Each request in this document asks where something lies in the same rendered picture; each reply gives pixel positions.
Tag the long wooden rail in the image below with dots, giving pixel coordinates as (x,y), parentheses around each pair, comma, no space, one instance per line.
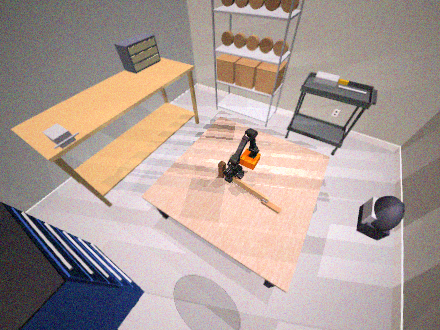
(250,189)

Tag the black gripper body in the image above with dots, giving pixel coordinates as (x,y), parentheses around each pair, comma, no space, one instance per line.
(229,179)

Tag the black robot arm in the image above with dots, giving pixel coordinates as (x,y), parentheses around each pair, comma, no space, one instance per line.
(235,158)

